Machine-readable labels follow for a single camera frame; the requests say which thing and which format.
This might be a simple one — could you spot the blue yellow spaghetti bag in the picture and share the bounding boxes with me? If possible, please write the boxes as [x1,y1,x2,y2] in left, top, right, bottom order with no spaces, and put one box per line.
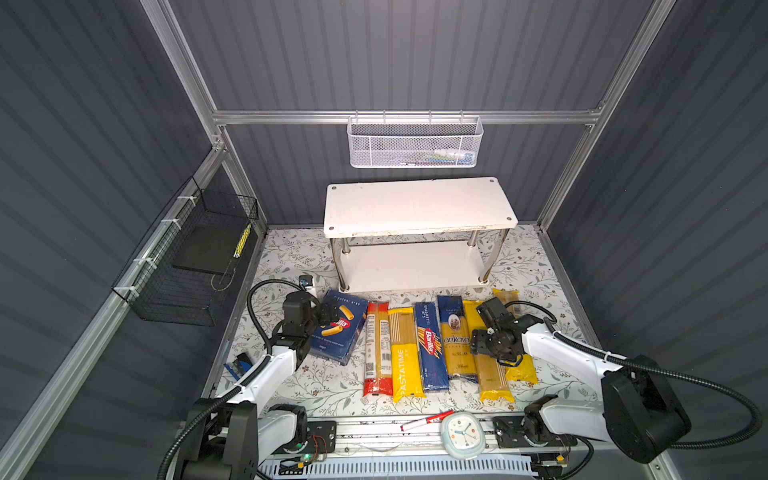
[437,295,478,382]

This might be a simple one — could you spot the blue rigatoni pasta box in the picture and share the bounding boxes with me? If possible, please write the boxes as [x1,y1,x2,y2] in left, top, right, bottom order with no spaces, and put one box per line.
[310,290,369,366]

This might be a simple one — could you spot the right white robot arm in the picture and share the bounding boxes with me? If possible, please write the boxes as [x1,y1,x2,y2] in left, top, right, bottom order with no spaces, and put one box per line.
[471,297,763,464]

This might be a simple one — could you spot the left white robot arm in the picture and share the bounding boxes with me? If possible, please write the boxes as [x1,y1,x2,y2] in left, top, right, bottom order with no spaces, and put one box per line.
[156,274,338,479]

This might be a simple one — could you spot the white two-tier shelf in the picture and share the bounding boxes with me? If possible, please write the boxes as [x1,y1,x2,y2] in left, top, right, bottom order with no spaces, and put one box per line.
[323,177,518,293]

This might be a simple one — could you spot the blue spaghetti box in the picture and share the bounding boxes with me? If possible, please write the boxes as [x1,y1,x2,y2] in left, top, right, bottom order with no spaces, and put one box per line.
[413,302,450,392]

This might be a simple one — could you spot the blue black small tool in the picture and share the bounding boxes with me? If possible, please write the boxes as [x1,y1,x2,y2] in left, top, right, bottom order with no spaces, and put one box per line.
[224,352,253,382]

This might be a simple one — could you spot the red spaghetti bag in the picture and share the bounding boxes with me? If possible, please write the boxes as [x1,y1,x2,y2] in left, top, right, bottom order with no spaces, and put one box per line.
[363,302,393,396]

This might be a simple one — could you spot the red white marker pen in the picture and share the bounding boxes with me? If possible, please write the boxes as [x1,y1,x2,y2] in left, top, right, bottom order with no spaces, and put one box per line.
[400,410,455,432]

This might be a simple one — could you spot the yellow Pastatime spaghetti bag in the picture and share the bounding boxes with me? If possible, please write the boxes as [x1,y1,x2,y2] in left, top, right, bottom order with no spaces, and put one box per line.
[388,308,425,403]

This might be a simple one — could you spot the white alarm clock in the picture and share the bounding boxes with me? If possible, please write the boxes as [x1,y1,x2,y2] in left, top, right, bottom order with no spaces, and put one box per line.
[440,412,486,460]

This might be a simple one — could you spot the black wire basket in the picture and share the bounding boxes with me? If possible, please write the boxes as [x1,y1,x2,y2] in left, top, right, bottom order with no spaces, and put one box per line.
[113,181,259,327]

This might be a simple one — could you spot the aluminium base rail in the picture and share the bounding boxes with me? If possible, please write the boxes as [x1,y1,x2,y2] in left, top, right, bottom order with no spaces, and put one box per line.
[257,412,577,480]

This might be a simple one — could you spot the white wire mesh basket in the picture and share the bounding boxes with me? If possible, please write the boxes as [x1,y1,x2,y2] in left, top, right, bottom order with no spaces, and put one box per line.
[346,116,484,169]

